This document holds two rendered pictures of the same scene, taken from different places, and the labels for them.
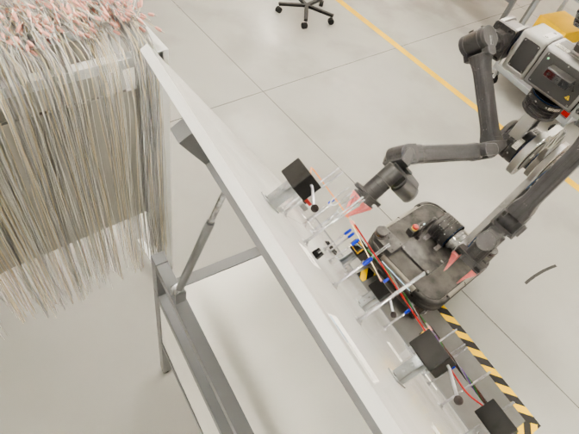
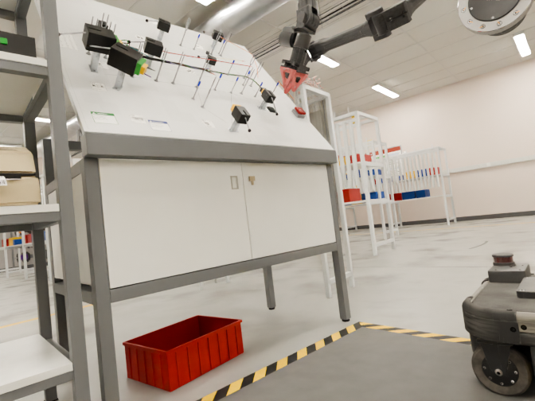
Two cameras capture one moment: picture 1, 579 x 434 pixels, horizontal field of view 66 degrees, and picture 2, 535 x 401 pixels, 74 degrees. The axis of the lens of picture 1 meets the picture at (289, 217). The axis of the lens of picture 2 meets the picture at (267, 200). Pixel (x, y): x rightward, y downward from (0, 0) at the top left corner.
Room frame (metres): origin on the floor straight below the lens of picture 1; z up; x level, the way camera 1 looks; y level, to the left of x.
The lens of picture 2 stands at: (0.84, -1.91, 0.55)
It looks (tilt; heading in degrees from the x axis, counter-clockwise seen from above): 3 degrees up; 94
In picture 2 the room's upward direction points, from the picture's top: 7 degrees counter-clockwise
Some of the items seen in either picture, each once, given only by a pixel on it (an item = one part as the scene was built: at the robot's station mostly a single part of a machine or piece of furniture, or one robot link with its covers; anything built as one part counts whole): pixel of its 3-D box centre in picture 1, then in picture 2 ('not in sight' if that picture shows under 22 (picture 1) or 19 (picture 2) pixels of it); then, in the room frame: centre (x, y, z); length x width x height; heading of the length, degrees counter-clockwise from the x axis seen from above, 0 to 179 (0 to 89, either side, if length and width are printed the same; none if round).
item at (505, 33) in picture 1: (493, 42); not in sight; (1.63, -0.50, 1.45); 0.09 x 0.08 x 0.12; 53
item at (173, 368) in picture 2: not in sight; (186, 347); (0.34, -0.45, 0.07); 0.39 x 0.29 x 0.14; 56
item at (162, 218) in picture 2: not in sight; (184, 216); (0.46, -0.68, 0.60); 0.55 x 0.02 x 0.39; 46
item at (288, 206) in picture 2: not in sight; (293, 206); (0.85, -0.28, 0.60); 0.55 x 0.03 x 0.39; 46
